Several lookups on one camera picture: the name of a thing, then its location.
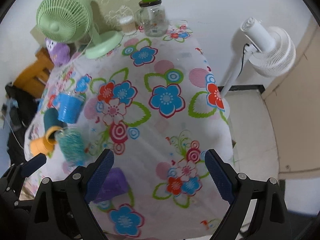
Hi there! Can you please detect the purple plastic cup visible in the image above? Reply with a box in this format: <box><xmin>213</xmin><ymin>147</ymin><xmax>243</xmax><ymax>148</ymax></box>
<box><xmin>93</xmin><ymin>167</ymin><xmax>129</xmax><ymax>203</ymax></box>

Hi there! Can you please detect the orange plastic cup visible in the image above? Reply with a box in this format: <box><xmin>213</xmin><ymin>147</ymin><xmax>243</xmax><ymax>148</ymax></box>
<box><xmin>30</xmin><ymin>126</ymin><xmax>62</xmax><ymax>156</ymax></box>

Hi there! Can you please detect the teal glitter cup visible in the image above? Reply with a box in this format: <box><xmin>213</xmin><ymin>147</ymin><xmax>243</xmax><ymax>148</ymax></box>
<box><xmin>55</xmin><ymin>127</ymin><xmax>86</xmax><ymax>165</ymax></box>

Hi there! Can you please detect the dark teal orange-lined cup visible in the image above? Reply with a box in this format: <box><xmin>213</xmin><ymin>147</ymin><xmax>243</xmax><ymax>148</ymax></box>
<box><xmin>43</xmin><ymin>108</ymin><xmax>67</xmax><ymax>134</ymax></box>

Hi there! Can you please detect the blue plastic cup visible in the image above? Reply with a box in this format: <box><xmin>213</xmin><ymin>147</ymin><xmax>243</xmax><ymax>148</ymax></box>
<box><xmin>54</xmin><ymin>92</ymin><xmax>85</xmax><ymax>124</ymax></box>

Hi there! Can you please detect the pile of dark clothes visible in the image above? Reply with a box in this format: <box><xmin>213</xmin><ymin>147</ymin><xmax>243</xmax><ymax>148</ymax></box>
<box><xmin>5</xmin><ymin>83</ymin><xmax>39</xmax><ymax>165</ymax></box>

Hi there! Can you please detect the wooden chair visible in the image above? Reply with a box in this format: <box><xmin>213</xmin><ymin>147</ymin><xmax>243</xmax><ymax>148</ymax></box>
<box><xmin>13</xmin><ymin>48</ymin><xmax>54</xmax><ymax>98</ymax></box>

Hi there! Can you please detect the floral tablecloth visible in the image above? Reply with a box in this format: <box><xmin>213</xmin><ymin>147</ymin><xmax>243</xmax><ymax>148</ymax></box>
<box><xmin>24</xmin><ymin>21</ymin><xmax>233</xmax><ymax>239</ymax></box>

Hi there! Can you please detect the purple plush toy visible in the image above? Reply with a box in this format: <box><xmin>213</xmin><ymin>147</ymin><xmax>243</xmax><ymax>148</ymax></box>
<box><xmin>45</xmin><ymin>38</ymin><xmax>71</xmax><ymax>67</ymax></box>

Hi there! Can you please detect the white standing fan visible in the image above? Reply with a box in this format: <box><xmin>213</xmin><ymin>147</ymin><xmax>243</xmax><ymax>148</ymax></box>
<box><xmin>220</xmin><ymin>17</ymin><xmax>296</xmax><ymax>97</ymax></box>

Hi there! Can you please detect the cotton swab container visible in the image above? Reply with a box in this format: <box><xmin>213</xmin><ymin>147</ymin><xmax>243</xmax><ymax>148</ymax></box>
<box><xmin>119</xmin><ymin>15</ymin><xmax>137</xmax><ymax>36</ymax></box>

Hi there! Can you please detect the green desk fan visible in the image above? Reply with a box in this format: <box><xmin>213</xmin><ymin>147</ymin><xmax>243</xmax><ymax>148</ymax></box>
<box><xmin>36</xmin><ymin>0</ymin><xmax>123</xmax><ymax>59</ymax></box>

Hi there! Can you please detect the glass mason jar mug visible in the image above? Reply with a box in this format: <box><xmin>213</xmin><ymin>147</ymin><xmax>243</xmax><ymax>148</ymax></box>
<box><xmin>136</xmin><ymin>0</ymin><xmax>169</xmax><ymax>37</ymax></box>

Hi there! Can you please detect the white desk fan cable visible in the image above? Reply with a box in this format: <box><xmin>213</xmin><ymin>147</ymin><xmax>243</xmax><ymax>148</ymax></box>
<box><xmin>75</xmin><ymin>27</ymin><xmax>97</xmax><ymax>53</ymax></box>

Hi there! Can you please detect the black fan power cable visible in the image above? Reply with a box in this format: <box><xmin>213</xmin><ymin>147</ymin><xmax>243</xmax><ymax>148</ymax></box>
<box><xmin>237</xmin><ymin>43</ymin><xmax>251</xmax><ymax>78</ymax></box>

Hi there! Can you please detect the beige patterned wall mat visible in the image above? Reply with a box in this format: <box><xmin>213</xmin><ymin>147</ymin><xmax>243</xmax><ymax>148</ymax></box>
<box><xmin>30</xmin><ymin>0</ymin><xmax>142</xmax><ymax>41</ymax></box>

